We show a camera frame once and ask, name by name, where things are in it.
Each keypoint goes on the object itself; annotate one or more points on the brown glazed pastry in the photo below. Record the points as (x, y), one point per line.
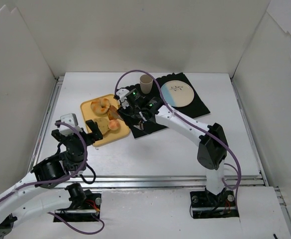
(112, 113)

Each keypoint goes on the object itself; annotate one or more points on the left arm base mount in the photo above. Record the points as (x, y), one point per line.
(85, 205)

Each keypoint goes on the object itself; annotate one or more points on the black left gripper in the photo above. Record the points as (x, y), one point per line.
(75, 134)

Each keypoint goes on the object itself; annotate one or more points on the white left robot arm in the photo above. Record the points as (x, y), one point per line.
(36, 193)

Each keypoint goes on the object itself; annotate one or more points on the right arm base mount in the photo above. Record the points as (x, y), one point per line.
(205, 205)

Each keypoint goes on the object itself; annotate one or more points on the yellow serving tray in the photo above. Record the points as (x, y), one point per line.
(111, 136)

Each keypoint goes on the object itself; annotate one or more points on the stainless steel tongs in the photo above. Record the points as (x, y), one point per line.
(131, 120)

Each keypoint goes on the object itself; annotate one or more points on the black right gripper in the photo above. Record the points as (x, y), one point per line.
(129, 112)

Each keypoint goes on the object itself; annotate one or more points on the small round bread roll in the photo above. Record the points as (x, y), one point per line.
(114, 125)

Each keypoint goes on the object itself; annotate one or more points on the white and blue plate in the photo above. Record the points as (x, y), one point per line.
(177, 93)

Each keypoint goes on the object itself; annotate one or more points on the bagel with orange patches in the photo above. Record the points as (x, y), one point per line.
(100, 106)

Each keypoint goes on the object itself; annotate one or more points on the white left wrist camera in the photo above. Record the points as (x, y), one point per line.
(69, 119)

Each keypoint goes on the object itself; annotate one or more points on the seeded bread slice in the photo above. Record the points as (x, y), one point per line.
(102, 124)

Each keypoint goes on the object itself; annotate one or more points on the beige cup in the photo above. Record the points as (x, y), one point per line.
(146, 83)

